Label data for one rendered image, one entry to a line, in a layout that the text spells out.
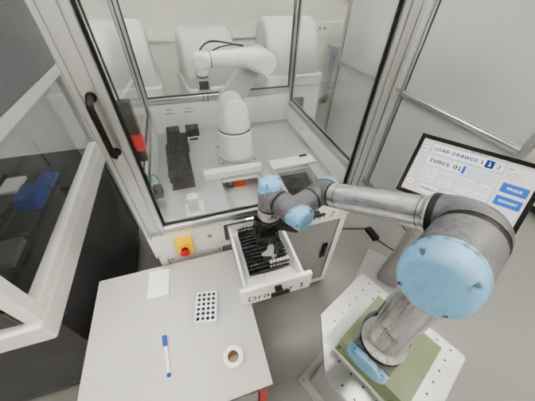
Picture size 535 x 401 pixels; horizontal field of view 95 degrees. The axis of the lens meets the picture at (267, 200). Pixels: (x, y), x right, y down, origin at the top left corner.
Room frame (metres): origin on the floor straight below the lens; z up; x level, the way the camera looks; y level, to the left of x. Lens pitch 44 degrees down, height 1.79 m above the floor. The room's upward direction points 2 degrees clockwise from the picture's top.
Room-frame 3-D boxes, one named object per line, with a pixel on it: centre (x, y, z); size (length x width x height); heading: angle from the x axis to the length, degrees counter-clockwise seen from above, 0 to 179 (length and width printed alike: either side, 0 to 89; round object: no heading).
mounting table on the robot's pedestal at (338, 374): (0.29, -0.44, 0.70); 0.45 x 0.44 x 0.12; 42
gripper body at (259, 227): (0.56, 0.00, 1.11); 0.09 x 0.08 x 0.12; 107
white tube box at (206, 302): (0.41, 0.23, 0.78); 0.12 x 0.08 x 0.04; 8
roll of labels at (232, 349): (0.24, 0.10, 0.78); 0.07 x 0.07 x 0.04
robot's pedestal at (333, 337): (0.31, -0.43, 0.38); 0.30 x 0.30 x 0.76; 42
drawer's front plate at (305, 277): (0.46, -0.05, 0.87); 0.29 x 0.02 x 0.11; 109
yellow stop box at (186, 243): (0.64, 0.36, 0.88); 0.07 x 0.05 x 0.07; 109
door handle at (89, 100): (0.61, 0.46, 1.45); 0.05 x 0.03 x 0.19; 19
